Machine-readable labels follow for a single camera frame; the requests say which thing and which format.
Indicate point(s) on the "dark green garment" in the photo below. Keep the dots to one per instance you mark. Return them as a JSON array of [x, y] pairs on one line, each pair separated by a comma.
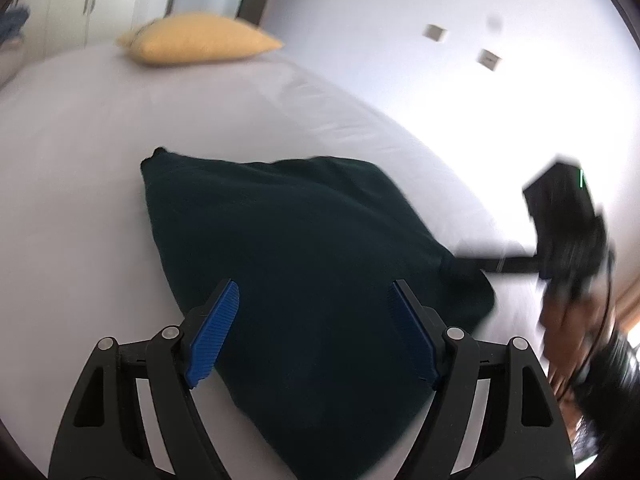
[[310, 280]]

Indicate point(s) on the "yellow pillow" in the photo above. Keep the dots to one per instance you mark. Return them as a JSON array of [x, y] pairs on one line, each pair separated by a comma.
[[195, 40]]

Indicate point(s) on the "person's right hand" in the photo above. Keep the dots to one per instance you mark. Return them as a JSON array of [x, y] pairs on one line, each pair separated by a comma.
[[565, 330]]

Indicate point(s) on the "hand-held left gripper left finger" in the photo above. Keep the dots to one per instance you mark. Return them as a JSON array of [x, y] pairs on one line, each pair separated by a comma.
[[212, 335]]

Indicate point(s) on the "blue crumpled clothes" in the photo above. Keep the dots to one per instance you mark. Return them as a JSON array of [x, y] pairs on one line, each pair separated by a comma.
[[11, 24]]

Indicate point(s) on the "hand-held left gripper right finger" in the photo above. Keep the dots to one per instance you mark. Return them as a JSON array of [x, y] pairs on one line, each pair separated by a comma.
[[415, 335]]

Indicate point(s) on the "white bed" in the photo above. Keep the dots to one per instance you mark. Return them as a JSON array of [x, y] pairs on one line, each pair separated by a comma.
[[85, 135]]

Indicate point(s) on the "white wardrobe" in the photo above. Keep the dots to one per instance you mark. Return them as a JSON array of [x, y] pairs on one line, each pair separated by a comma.
[[65, 5]]

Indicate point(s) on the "square wall socket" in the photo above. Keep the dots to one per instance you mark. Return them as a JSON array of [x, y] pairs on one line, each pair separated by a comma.
[[436, 33], [489, 59]]

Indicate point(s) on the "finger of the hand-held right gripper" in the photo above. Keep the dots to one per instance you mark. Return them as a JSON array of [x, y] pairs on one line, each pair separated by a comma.
[[495, 264]]

